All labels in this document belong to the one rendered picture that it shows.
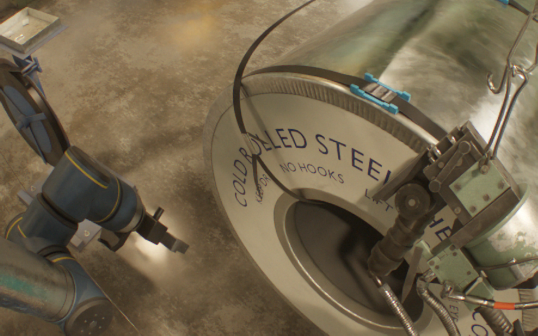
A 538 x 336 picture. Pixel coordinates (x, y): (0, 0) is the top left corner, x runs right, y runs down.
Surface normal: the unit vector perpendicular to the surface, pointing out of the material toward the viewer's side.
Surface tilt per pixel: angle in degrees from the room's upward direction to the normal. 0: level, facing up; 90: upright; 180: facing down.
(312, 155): 90
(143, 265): 0
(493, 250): 74
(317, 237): 54
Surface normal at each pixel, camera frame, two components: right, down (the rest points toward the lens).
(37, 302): 0.77, 0.44
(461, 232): -0.43, 0.18
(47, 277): 0.94, -0.33
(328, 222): 0.61, 0.04
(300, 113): -0.67, 0.55
